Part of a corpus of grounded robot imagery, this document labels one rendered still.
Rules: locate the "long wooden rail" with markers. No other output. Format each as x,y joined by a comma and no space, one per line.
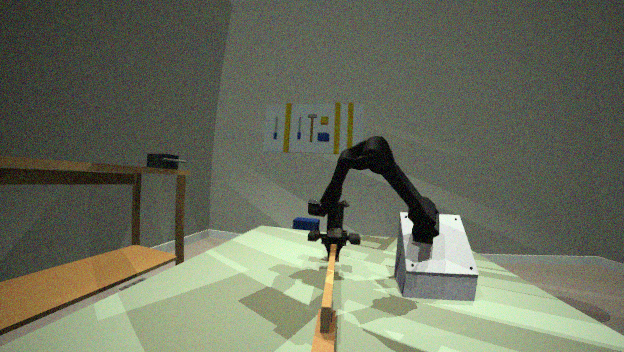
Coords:
328,292

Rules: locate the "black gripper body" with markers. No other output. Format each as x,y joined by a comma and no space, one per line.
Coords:
315,235

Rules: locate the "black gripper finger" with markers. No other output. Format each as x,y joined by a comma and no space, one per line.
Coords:
338,249
328,247

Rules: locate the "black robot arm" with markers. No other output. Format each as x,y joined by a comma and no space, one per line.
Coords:
376,155

